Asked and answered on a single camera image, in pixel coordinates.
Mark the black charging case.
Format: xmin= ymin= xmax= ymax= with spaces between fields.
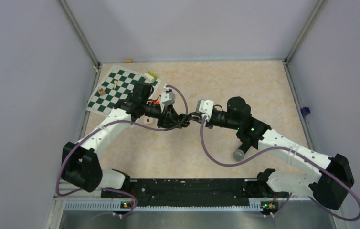
xmin=177 ymin=114 xmax=190 ymax=128

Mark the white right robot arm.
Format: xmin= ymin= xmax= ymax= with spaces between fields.
xmin=191 ymin=97 xmax=354 ymax=210

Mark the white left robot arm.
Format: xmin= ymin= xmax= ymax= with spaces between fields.
xmin=56 ymin=83 xmax=186 ymax=197

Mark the black microphone grey head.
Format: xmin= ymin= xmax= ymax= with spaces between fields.
xmin=233 ymin=144 xmax=251 ymax=162

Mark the green white toy block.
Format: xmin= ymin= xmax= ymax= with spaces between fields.
xmin=144 ymin=71 xmax=157 ymax=83

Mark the green white chessboard mat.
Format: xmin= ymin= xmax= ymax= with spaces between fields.
xmin=87 ymin=65 xmax=161 ymax=116

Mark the small wooden cube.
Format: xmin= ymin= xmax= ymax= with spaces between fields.
xmin=97 ymin=88 xmax=106 ymax=96

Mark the small purple object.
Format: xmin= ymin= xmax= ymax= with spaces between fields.
xmin=300 ymin=107 xmax=311 ymax=117

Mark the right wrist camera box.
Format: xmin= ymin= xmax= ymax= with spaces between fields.
xmin=196 ymin=99 xmax=214 ymax=121

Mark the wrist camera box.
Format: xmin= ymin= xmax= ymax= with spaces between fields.
xmin=196 ymin=99 xmax=214 ymax=121
xmin=159 ymin=89 xmax=176 ymax=111

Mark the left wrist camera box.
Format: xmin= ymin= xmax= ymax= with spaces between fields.
xmin=159 ymin=89 xmax=176 ymax=111

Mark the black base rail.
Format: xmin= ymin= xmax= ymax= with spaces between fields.
xmin=101 ymin=178 xmax=288 ymax=207

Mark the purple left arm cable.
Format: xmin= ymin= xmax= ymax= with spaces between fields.
xmin=55 ymin=84 xmax=189 ymax=219

